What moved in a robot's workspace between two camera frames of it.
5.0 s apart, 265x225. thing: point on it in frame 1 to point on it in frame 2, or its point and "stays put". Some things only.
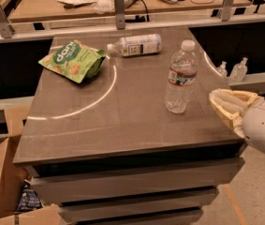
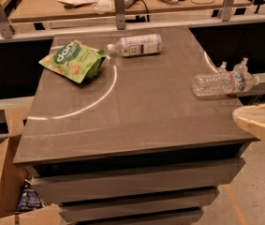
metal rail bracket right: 228,0 stays put
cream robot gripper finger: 232,105 to 263,120
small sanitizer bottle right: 239,71 stays put
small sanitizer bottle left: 222,69 stays put
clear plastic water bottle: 183,73 to 223,83
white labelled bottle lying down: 136,45 stays put
